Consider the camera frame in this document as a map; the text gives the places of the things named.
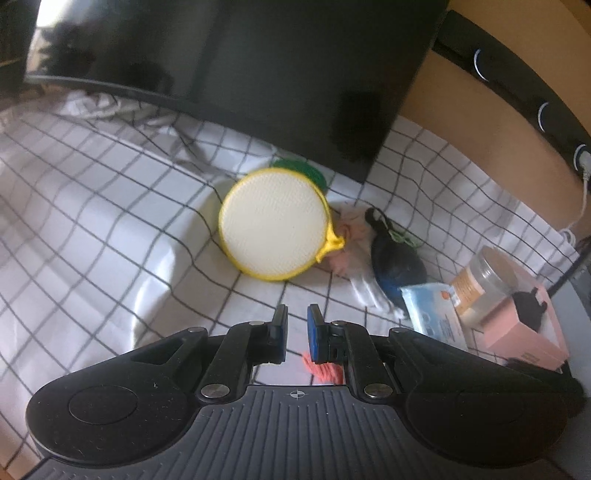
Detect white black grid tablecloth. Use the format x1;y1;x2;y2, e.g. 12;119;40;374
1;92;577;478

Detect green hair tie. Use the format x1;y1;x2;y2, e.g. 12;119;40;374
389;229;419;249

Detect red orange cloth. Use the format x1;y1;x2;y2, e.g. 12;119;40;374
303;351;345;385

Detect black power strip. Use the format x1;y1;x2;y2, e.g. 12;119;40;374
433;10;590;177

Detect black plush item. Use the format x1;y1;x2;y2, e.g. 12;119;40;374
512;287;548;332

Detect pink cardboard box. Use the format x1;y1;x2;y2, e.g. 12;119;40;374
479;265;569;370

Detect white power cable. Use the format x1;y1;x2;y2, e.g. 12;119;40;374
558;154;591;248

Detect blue wet wipes pack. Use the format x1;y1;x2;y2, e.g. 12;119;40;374
401;283;468;351

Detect black blue pouch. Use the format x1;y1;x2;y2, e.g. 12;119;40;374
366;207;427;311

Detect grey computer case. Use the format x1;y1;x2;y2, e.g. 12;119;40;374
546;250;591;384

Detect white sock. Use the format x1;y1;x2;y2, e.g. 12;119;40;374
349;271;407;321

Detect black computer monitor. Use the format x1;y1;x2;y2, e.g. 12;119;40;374
25;0;448;182

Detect green lid glass jar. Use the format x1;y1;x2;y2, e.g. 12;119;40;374
271;157;328;194

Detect clear plastic powder jar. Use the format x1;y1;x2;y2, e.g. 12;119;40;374
451;246;518;328

